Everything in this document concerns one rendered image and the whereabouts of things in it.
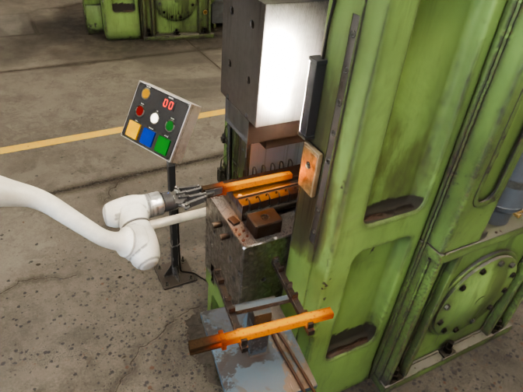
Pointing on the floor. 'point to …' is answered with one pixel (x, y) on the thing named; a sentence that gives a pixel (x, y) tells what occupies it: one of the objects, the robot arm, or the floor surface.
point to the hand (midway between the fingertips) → (212, 190)
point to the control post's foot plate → (164, 271)
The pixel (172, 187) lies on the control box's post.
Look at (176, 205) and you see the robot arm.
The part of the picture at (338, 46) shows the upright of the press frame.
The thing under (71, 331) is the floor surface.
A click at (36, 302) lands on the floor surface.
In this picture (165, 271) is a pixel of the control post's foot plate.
